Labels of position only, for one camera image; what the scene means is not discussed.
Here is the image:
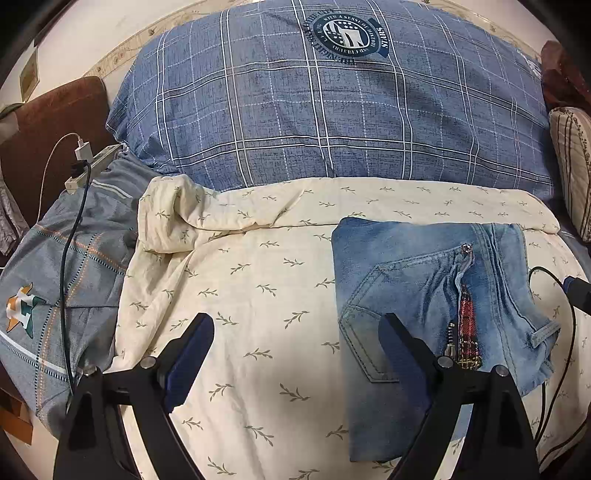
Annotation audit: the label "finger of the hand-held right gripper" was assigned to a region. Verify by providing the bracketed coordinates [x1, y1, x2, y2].
[563, 275, 591, 315]

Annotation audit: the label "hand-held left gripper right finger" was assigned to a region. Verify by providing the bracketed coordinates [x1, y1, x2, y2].
[378, 313, 541, 480]

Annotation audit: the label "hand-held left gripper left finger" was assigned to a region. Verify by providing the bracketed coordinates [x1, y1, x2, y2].
[53, 313, 215, 480]

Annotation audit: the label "blue denim pants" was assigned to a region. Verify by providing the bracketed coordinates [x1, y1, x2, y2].
[331, 218, 561, 463]

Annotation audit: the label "striped beige cushion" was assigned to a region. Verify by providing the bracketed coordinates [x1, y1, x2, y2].
[549, 107, 591, 243]

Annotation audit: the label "cream leaf print blanket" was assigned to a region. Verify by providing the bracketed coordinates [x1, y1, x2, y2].
[108, 176, 591, 480]

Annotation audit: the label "cardboard box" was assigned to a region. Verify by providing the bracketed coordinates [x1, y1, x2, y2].
[0, 392, 35, 446]

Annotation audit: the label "grey patterned quilt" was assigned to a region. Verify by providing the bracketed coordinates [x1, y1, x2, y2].
[0, 152, 153, 439]

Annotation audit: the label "grey cloth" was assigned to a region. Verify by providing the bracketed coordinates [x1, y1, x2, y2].
[0, 178, 31, 257]

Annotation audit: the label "white power strip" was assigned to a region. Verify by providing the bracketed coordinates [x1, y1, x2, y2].
[65, 144, 123, 191]

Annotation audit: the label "blue plaid pillow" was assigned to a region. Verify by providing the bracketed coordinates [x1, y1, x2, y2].
[106, 0, 555, 204]

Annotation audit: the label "brown headboard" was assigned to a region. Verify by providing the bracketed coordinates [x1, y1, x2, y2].
[0, 76, 114, 268]

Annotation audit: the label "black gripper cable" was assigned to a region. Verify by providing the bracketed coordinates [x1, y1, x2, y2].
[527, 266, 578, 444]

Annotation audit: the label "black power cable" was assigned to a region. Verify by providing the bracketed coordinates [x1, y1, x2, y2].
[58, 159, 93, 398]

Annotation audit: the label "white charging cable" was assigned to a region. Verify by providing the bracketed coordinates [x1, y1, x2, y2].
[39, 133, 86, 222]

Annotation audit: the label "small wall plaque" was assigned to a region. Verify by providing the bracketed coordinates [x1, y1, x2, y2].
[21, 48, 40, 100]

